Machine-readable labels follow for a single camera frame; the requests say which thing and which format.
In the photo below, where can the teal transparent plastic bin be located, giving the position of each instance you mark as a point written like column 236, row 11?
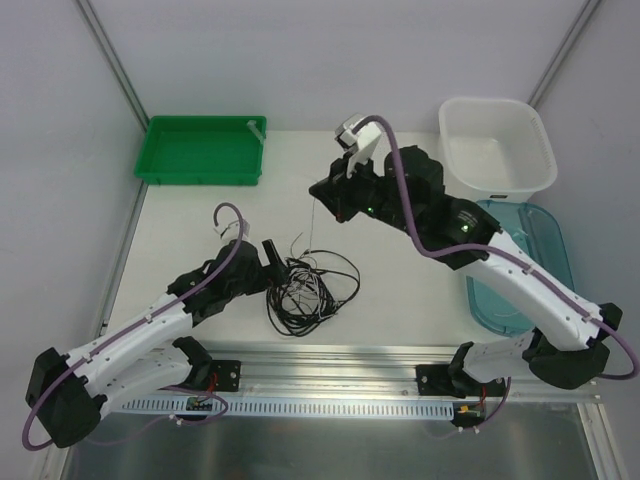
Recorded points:
column 537, row 233

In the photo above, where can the white slotted cable duct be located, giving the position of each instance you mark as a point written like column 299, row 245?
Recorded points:
column 190, row 405

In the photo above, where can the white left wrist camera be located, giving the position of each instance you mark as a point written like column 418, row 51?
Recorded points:
column 232, row 230

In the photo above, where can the green plastic tray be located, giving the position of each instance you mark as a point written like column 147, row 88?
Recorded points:
column 202, row 150

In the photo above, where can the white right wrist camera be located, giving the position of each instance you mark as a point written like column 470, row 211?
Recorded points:
column 358, row 141

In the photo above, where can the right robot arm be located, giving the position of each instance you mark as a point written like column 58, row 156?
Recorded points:
column 565, row 347

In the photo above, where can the white plastic basin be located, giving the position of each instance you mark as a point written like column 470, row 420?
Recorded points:
column 494, row 149

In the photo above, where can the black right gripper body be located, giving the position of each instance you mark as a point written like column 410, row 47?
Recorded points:
column 341, row 189

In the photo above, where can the aluminium mounting rail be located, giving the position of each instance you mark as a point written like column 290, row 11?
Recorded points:
column 328, row 371

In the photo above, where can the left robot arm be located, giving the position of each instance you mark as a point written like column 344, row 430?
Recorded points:
column 69, row 394

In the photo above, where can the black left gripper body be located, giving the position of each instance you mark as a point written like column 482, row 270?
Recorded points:
column 265, row 270

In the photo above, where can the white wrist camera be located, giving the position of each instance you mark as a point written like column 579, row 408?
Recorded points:
column 358, row 141
column 232, row 230

